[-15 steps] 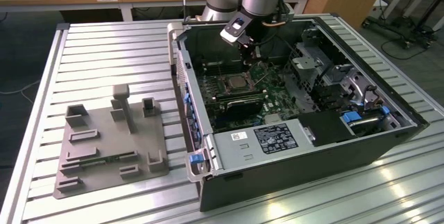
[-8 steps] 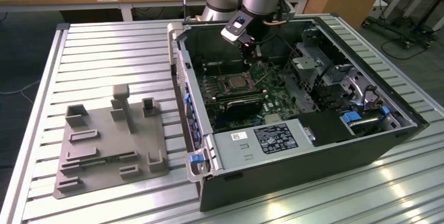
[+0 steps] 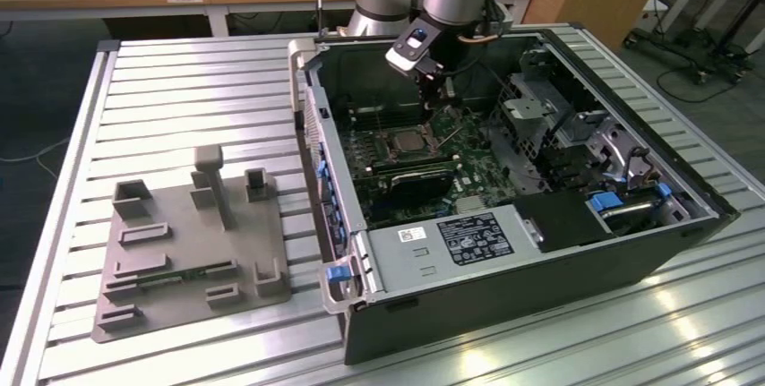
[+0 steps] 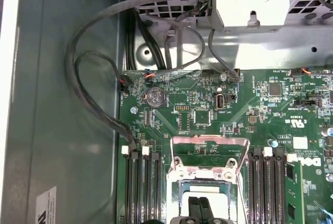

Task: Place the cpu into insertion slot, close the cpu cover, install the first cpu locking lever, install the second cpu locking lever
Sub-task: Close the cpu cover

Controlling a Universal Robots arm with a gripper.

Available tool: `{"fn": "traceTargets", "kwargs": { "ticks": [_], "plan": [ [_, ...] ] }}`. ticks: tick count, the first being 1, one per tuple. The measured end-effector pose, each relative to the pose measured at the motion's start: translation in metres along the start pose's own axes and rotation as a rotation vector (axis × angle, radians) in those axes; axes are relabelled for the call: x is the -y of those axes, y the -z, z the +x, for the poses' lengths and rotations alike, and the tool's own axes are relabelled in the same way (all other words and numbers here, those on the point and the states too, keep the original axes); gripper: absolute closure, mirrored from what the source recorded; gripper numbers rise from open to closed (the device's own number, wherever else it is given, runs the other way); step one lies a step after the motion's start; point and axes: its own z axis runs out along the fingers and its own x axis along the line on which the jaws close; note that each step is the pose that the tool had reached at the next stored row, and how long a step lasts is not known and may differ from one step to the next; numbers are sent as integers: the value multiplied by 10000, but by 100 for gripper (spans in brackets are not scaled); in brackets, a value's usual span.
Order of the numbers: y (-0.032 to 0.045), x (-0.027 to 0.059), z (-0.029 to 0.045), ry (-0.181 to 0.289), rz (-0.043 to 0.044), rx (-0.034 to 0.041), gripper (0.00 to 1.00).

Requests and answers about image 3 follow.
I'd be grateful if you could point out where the silver power supply unit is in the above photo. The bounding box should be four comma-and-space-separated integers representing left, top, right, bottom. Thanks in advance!
364, 203, 543, 296

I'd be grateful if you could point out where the blue case latch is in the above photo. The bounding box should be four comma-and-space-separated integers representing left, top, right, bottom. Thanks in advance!
324, 263, 352, 285

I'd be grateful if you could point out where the black power supply label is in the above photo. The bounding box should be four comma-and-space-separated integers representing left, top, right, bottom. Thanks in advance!
438, 211, 517, 267

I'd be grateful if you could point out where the green motherboard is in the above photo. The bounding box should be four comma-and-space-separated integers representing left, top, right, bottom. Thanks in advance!
339, 101, 521, 231

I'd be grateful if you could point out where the black graphics card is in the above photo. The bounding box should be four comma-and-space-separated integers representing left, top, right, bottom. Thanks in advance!
376, 167, 456, 217

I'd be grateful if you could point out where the metal socket cover frame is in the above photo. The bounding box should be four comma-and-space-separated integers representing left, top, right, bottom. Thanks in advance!
422, 106, 462, 136

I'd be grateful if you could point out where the small silver heatsink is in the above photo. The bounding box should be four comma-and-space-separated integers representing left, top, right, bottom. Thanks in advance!
454, 196, 502, 216

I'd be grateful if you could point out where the CPU socket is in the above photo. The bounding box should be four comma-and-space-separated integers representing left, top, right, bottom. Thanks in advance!
380, 124, 448, 167

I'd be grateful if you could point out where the white and grey wrist camera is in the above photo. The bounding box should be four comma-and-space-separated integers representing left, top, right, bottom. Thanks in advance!
383, 26, 448, 77

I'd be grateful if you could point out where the silver-topped CPU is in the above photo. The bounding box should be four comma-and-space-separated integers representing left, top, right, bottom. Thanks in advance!
394, 132, 428, 151

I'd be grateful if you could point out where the green RAM stick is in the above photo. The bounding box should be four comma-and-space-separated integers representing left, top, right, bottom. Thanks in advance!
136, 267, 211, 291

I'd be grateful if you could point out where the grey parts rack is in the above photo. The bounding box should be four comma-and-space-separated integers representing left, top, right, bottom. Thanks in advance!
88, 143, 295, 345

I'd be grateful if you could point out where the metal drive cage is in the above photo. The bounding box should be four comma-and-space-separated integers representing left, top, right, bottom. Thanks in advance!
490, 43, 609, 194

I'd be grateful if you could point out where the black plastic shroud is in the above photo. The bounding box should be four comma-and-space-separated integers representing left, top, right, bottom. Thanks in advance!
511, 189, 618, 255

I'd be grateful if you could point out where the black open PC case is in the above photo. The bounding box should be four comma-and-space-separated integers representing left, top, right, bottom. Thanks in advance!
286, 27, 742, 367

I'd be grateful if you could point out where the multicolour wire bundle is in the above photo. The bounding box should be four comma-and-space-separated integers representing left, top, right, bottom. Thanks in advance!
618, 146, 659, 191

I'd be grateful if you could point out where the grey plastic bracket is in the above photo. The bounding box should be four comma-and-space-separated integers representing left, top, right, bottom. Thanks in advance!
503, 98, 550, 137

